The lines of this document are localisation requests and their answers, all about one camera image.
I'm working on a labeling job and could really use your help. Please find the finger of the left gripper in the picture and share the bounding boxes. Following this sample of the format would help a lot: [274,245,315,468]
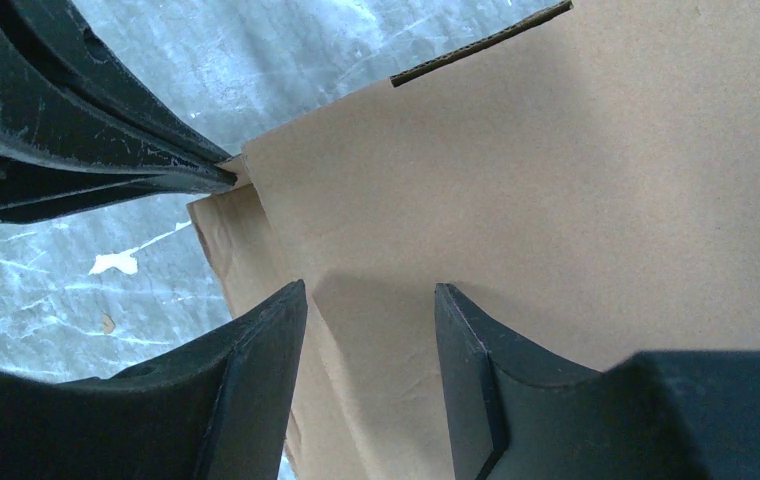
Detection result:
[0,22,237,224]
[0,0,229,164]

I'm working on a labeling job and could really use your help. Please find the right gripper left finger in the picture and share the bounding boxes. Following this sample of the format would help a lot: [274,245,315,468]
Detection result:
[0,280,308,479]

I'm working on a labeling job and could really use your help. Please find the brown cardboard box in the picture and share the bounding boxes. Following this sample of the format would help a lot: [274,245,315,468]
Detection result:
[189,1,760,479]

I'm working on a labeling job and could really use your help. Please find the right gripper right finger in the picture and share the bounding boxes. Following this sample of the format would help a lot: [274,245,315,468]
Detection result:
[434,283,760,479]

